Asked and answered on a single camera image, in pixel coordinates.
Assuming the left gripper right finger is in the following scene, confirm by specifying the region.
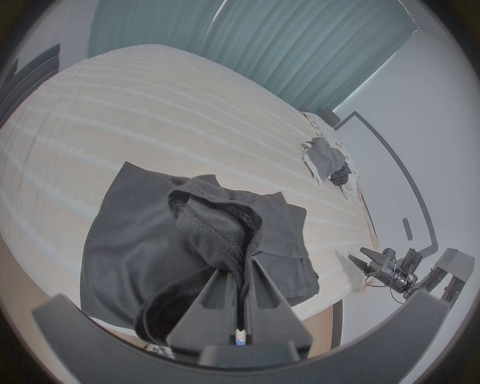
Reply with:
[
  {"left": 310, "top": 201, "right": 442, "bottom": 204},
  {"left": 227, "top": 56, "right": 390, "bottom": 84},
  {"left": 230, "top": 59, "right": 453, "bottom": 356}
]
[{"left": 245, "top": 258, "right": 314, "bottom": 352}]

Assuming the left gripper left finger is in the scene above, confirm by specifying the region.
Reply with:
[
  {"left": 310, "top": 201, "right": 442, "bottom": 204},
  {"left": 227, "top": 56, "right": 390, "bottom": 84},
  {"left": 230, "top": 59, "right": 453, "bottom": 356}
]
[{"left": 167, "top": 268, "right": 239, "bottom": 359}]

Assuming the black T-shirt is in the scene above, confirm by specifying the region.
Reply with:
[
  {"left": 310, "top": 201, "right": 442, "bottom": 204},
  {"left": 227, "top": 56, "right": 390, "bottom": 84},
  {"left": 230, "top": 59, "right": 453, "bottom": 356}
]
[{"left": 80, "top": 161, "right": 320, "bottom": 347}]

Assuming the bed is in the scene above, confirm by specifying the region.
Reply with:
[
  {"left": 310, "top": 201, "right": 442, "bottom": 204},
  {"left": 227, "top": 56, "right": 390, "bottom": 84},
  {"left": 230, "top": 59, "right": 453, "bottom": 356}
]
[{"left": 0, "top": 43, "right": 439, "bottom": 351}]

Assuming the white garment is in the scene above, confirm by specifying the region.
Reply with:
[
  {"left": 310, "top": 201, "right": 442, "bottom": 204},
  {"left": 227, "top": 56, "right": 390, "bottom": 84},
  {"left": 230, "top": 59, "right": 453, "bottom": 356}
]
[{"left": 339, "top": 174, "right": 360, "bottom": 201}]

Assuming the black shiny garment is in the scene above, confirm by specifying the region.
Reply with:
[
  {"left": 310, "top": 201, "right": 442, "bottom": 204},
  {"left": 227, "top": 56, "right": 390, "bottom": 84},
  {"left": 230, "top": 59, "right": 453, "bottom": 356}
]
[{"left": 329, "top": 168, "right": 349, "bottom": 187}]

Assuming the grey white-trimmed garment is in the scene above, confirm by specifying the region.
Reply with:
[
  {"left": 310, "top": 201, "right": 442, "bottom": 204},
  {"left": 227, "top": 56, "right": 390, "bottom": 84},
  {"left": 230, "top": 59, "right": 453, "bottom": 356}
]
[{"left": 301, "top": 137, "right": 346, "bottom": 185}]

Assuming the white printed pillow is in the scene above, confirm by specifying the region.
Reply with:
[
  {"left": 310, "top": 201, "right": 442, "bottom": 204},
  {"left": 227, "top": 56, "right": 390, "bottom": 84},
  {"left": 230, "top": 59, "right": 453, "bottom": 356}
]
[{"left": 301, "top": 110, "right": 357, "bottom": 175}]

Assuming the grey bedside table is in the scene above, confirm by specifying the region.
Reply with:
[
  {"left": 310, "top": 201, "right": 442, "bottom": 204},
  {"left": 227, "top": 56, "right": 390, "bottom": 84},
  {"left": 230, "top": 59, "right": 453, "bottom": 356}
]
[{"left": 318, "top": 108, "right": 340, "bottom": 125}]

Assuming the black chest of drawers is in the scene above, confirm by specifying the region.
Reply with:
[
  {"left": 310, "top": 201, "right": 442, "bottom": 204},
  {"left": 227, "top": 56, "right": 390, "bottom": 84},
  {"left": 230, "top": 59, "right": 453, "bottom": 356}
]
[{"left": 0, "top": 43, "right": 61, "bottom": 126}]

